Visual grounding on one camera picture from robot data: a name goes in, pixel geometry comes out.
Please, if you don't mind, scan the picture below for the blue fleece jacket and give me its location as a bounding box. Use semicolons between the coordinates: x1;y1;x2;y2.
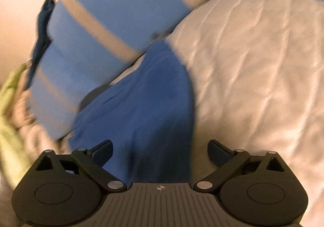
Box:
69;42;194;184

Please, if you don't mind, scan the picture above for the beige quilted comforter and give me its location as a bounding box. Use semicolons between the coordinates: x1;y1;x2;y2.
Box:
11;84;71;161

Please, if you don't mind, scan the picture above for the green blanket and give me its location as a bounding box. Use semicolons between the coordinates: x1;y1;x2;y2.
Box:
1;64;31;189

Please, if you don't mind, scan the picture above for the left blue striped pillow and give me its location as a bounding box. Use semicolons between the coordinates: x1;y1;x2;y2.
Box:
30;3;125;139

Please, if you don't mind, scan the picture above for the blue striped pillow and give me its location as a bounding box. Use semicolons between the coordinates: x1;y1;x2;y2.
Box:
49;0;207;64
30;3;125;139

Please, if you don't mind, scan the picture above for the grey quilted bedspread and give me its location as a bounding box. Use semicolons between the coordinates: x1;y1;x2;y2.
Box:
108;0;324;227

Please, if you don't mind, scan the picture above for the navy folded garment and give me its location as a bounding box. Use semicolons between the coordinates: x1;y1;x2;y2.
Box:
25;0;55;89

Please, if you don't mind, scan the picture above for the right blue striped pillow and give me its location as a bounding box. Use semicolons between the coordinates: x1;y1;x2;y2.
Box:
49;0;207;64

